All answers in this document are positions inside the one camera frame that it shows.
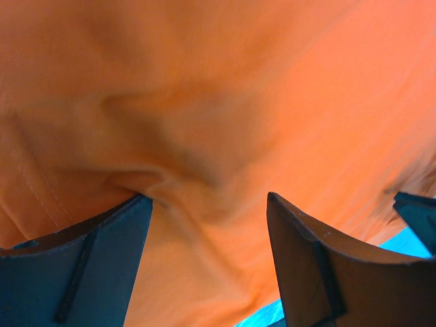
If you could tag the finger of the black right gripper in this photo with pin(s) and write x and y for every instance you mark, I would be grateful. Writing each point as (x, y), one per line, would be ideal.
(418, 213)

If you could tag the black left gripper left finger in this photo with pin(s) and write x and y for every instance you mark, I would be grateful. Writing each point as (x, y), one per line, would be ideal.
(83, 275)

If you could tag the orange t-shirt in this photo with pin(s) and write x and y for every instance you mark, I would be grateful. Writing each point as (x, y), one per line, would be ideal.
(206, 107)

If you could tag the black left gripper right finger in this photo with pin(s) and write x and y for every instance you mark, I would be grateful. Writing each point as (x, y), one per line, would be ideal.
(328, 278)

